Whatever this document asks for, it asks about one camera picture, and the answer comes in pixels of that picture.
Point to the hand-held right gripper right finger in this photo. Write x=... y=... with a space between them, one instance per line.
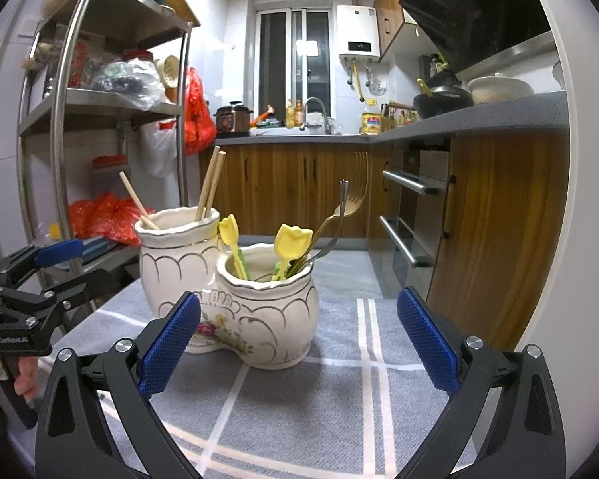
x=427 y=342

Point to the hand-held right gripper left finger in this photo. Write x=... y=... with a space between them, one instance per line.
x=172 y=342

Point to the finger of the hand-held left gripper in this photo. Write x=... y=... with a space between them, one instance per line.
x=80 y=289
x=57 y=253

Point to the wooden chopstick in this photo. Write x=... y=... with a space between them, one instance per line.
x=208 y=179
x=135 y=199
x=216 y=184

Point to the white floral ceramic utensil holder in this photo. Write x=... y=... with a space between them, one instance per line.
x=269 y=319

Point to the yellow tulip-tipped plastic utensil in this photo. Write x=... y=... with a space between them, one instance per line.
x=292 y=242
x=228 y=229

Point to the gold metal fork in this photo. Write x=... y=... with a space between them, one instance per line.
x=362 y=179

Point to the person's left hand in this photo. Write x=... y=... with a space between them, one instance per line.
x=26 y=381

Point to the crumpled red plastic bag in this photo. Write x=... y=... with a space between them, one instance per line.
x=105 y=217

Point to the red-lidded plastic container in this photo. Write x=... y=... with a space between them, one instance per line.
x=110 y=174

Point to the built-in steel oven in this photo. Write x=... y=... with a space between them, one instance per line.
x=424 y=209

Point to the grey checked tablecloth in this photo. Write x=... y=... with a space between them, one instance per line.
x=289 y=409

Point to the hanging white plastic bag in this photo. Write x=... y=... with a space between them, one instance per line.
x=159 y=152

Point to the stainless steel shelf rack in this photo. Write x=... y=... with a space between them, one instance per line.
x=110 y=102

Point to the clear plastic bag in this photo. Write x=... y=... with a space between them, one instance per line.
x=130 y=82

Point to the wooden kitchen base cabinets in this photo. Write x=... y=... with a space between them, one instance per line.
x=279 y=179

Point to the hanging red plastic bag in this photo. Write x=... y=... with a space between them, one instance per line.
x=197 y=110

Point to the cream plastic strainer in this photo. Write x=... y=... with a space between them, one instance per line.
x=169 y=72

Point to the dark red rice cooker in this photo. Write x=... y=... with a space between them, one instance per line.
x=233 y=122

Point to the row of condiment bottles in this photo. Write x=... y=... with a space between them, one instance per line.
x=404 y=117

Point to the yellow cooking oil container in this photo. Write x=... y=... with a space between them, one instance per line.
x=372 y=122

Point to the grey kitchen countertop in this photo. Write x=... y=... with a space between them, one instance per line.
x=479 y=119

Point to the black wok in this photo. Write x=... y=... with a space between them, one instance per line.
x=439 y=102

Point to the chrome kitchen faucet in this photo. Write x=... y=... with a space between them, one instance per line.
x=327 y=117

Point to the small amber oil bottles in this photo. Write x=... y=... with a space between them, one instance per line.
x=294 y=117

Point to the white ceramic casserole pot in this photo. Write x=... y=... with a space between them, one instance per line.
x=499 y=91

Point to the kitchen window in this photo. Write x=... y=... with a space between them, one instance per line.
x=284 y=60

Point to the black range hood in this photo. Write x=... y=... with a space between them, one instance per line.
x=474 y=10

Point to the white wall water heater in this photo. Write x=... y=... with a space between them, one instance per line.
x=357 y=30

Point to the wooden wall cabinet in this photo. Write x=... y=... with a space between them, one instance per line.
x=389 y=5

